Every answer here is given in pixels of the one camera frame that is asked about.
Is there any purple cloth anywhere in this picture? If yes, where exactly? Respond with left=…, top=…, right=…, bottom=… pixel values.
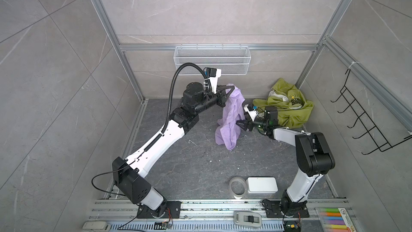
left=215, top=84, right=245, bottom=150

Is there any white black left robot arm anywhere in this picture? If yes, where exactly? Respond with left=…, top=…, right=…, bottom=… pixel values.
left=112, top=82, right=235, bottom=217

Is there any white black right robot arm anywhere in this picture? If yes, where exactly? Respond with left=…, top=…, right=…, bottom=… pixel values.
left=236, top=104, right=335, bottom=218

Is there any green cloth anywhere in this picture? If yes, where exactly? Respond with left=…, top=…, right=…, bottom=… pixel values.
left=253, top=78, right=314, bottom=128

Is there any white rectangular box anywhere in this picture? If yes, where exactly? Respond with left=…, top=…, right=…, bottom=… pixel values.
left=246, top=177, right=279, bottom=194

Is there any clear tape roll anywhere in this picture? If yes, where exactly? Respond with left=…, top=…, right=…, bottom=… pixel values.
left=229, top=177, right=247, bottom=199

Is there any grey handheld device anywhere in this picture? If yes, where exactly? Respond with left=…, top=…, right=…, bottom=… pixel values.
left=233, top=211, right=262, bottom=228

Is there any pack of coloured markers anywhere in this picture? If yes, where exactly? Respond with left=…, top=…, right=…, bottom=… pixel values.
left=315, top=207, right=357, bottom=232

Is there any white power adapter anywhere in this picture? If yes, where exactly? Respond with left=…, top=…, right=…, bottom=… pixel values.
left=82, top=221, right=108, bottom=232

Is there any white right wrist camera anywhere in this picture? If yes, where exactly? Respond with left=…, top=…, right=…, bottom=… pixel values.
left=244, top=104, right=258, bottom=121

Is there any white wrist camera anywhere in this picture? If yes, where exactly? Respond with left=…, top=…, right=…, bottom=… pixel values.
left=244, top=104, right=258, bottom=121
left=204, top=67, right=222, bottom=94

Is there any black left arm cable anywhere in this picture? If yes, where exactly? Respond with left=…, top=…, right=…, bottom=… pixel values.
left=160, top=62, right=208, bottom=134

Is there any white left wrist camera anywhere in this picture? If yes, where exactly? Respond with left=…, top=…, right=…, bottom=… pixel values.
left=204, top=67, right=222, bottom=94

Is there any white wire mesh basket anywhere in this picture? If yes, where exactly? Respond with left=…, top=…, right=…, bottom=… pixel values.
left=173, top=46, right=251, bottom=75

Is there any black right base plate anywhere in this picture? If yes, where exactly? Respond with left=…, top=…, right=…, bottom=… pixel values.
left=261, top=199, right=310, bottom=218

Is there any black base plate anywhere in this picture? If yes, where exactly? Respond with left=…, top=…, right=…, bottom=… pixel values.
left=261, top=199, right=310, bottom=218
left=137, top=201, right=181, bottom=219

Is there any black wire hook rack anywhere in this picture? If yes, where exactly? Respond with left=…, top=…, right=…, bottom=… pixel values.
left=330, top=69, right=412, bottom=156

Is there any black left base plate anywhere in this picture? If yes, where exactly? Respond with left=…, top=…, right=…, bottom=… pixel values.
left=137, top=201, right=181, bottom=219

